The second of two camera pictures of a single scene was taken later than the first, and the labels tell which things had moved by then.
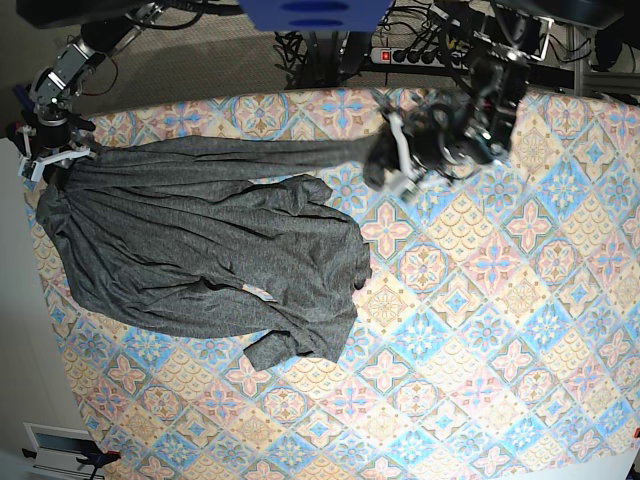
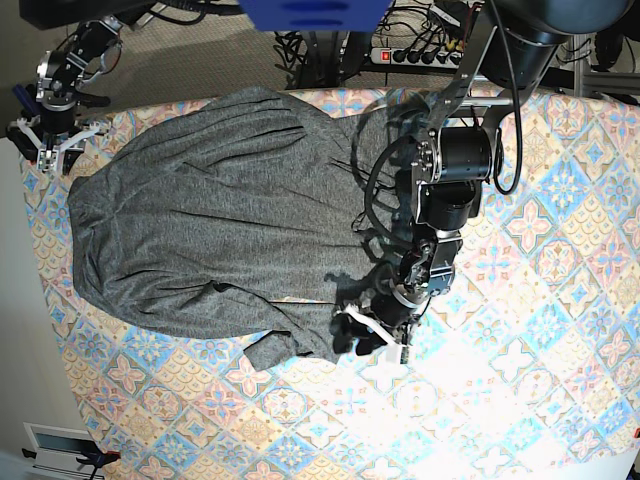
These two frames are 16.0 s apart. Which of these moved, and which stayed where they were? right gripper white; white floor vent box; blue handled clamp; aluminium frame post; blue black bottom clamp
Moved: right gripper white
Stayed: white floor vent box; aluminium frame post; blue handled clamp; blue black bottom clamp
